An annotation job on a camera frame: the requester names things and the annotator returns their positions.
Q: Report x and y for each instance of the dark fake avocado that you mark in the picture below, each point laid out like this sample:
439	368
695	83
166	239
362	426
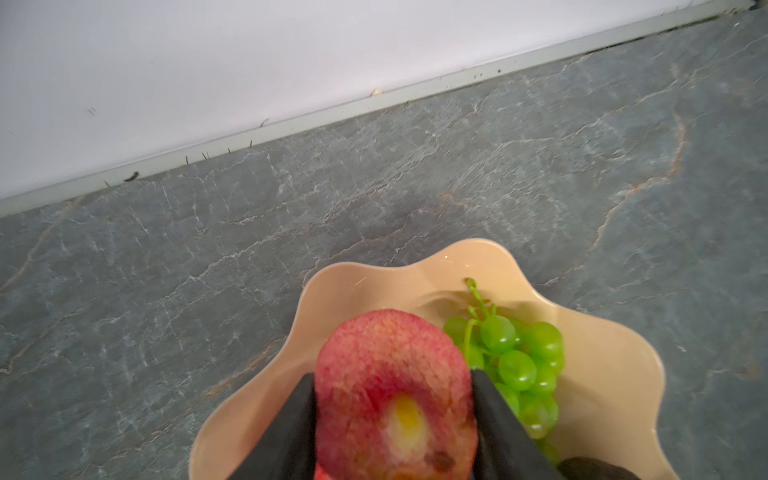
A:
586	468

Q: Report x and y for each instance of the green fake grape bunch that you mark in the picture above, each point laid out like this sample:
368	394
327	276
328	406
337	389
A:
523	360

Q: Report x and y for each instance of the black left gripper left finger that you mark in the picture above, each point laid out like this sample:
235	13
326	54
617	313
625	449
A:
287	449

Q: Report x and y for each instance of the red fake fruit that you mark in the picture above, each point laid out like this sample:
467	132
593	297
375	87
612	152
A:
394	400

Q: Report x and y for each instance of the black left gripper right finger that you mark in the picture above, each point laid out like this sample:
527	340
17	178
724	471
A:
504	449

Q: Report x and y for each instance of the beige wavy fruit bowl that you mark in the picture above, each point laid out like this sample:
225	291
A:
609	392

